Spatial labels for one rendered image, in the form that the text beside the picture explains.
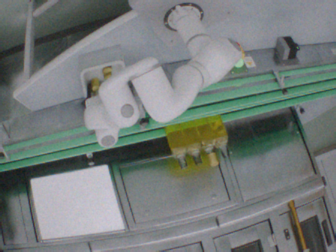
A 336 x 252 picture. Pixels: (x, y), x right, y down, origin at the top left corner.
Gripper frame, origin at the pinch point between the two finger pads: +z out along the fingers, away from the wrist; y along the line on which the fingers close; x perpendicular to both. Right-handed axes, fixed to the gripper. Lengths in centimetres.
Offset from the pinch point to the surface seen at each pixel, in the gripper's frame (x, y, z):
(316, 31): 12, 108, 0
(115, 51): 17.2, 9.7, -0.8
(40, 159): -23.4, -32.5, -4.9
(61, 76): 8.5, -13.4, 6.1
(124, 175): -34.7, 4.4, -14.1
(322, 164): -295, 274, 136
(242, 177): -41, 52, -28
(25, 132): -11.9, -36.4, 2.1
